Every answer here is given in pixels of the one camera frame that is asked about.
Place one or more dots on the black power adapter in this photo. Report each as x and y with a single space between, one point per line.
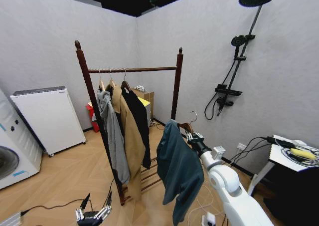
280 141

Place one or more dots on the yellow sheet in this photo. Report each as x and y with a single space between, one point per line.
144 101

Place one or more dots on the white table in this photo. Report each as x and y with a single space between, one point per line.
281 156

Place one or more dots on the teal shirt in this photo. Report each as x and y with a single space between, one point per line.
179 166

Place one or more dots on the tan coat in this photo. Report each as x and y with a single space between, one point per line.
132 141

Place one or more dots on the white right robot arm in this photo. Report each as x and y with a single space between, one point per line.
234 186

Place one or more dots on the dark wooden clothes rack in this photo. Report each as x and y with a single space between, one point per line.
83 68

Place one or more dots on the grey hoodie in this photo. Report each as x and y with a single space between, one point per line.
112 136

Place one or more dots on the black garment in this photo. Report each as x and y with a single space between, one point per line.
139 116

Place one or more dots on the black hand shower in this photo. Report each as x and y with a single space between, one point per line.
238 41

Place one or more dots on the light wooden hanger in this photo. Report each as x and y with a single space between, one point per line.
111 82
101 83

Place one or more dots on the black shower faucet shelf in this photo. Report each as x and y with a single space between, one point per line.
228 90

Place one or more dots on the yellow oblong item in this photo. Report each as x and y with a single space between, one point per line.
301 153

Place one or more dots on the white wall socket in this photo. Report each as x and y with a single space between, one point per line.
241 146

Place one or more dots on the white plug adapter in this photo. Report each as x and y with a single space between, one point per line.
209 218

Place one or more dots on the white washing machine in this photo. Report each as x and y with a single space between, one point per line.
15 146

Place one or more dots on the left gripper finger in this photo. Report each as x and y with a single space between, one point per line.
108 201
84 202

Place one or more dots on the white box appliance on wheels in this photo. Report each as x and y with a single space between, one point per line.
49 118

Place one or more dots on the wooden hanger with metal hook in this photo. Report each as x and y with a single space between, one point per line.
186 125

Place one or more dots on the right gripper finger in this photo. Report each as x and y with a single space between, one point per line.
190 136
199 135

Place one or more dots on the brown cardboard box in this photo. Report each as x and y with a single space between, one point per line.
148 96

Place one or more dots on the black shower riser pipe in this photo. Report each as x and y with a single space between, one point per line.
250 31

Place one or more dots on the dark wooden hanger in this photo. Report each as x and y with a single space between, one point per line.
125 84

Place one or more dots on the red container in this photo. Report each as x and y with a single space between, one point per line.
91 113

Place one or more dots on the grey power strip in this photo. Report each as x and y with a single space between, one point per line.
11 219

